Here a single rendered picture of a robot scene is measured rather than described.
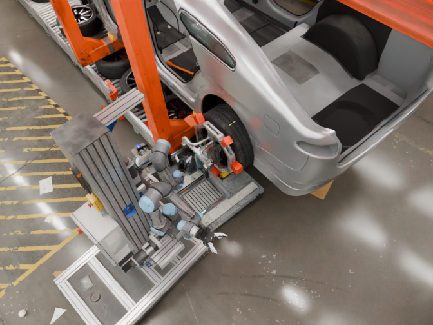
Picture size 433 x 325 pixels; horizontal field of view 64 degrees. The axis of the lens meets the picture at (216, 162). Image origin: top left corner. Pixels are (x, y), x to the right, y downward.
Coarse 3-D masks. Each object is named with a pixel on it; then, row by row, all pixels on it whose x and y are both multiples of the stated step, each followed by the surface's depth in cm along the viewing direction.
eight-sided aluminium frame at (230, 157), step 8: (200, 128) 342; (208, 128) 314; (200, 136) 354; (216, 136) 308; (224, 136) 310; (200, 144) 354; (224, 152) 314; (232, 152) 313; (232, 160) 316; (224, 168) 340
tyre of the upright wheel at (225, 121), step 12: (216, 108) 325; (228, 108) 320; (216, 120) 312; (228, 120) 311; (240, 120) 314; (228, 132) 308; (240, 132) 310; (240, 144) 311; (240, 156) 314; (252, 156) 326
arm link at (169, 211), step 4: (168, 204) 280; (172, 204) 280; (164, 208) 278; (168, 208) 278; (172, 208) 278; (176, 208) 279; (164, 212) 275; (168, 212) 275; (172, 212) 275; (176, 212) 279; (164, 216) 275; (168, 216) 276; (172, 216) 277; (176, 216) 283; (172, 220) 278
